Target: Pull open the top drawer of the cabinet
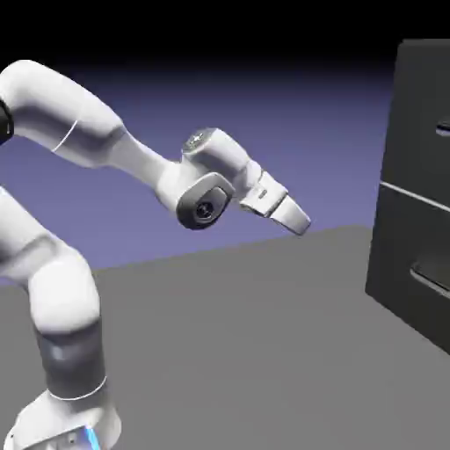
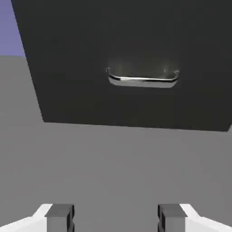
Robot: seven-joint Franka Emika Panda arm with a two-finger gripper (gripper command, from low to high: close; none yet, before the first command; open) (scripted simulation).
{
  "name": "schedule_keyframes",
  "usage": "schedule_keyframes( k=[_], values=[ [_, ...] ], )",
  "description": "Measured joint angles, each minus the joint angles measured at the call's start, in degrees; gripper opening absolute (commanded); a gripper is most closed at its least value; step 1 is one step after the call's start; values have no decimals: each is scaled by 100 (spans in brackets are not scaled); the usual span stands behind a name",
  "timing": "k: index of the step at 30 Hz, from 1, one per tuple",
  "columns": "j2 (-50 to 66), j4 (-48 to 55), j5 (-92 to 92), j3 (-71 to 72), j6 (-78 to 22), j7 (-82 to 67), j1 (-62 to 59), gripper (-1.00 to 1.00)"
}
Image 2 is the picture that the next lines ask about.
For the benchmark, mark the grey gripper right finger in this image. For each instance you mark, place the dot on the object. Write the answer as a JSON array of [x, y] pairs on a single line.
[[174, 221]]

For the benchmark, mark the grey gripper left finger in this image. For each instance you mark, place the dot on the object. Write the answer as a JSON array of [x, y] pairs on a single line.
[[56, 221]]

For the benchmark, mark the dark grey cabinet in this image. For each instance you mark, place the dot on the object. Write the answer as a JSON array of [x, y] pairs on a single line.
[[72, 54]]

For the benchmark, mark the dark grey drawer front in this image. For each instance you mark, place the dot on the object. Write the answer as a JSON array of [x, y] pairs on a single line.
[[126, 36]]

